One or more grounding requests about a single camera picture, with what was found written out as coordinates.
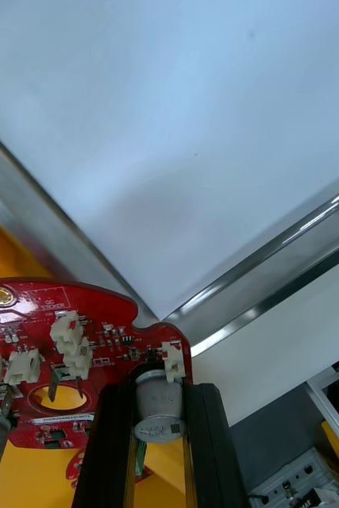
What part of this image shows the white metal frame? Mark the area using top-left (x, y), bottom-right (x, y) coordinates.
top-left (304, 356), bottom-right (339, 464)

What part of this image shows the yellow-orange plastic bin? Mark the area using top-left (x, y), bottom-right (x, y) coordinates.
top-left (0, 209), bottom-right (188, 508)

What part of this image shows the grey metal box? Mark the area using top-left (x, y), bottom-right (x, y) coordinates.
top-left (247, 447), bottom-right (339, 508)

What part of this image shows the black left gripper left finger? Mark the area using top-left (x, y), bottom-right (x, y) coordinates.
top-left (71, 379), bottom-right (137, 508)

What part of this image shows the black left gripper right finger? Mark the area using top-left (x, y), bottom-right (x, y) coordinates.
top-left (181, 383), bottom-right (250, 508)

